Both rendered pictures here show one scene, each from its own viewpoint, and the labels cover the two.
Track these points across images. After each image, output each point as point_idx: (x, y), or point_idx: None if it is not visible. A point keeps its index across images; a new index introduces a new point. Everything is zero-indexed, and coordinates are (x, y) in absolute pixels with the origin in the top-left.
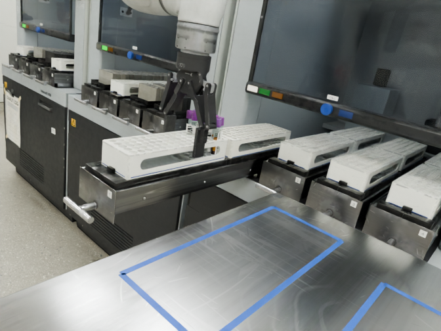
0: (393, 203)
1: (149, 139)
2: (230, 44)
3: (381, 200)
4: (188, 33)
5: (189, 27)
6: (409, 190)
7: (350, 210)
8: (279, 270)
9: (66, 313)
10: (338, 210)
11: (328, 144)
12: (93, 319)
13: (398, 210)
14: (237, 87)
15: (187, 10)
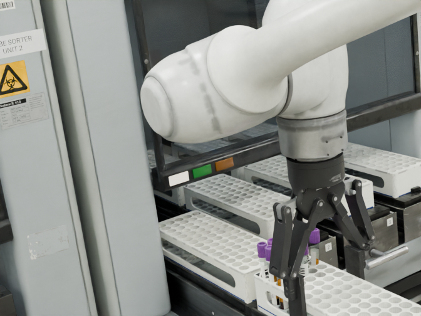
0: (402, 194)
1: (358, 314)
2: (86, 131)
3: (396, 199)
4: (343, 126)
5: (343, 118)
6: (408, 171)
7: (389, 231)
8: None
9: None
10: (379, 241)
11: (254, 190)
12: None
13: (419, 195)
14: (131, 194)
15: (339, 97)
